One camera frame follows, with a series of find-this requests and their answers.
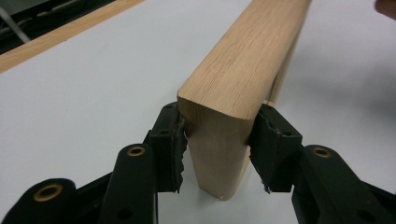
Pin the metal floor rail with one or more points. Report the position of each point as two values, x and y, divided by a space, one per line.
15 25

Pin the square wooden box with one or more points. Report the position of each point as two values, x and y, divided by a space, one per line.
236 77

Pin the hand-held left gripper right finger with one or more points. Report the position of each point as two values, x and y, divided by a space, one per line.
275 155

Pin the white table mat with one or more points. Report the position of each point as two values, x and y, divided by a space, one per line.
77 102

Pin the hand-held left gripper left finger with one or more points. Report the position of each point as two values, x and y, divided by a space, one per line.
168 155

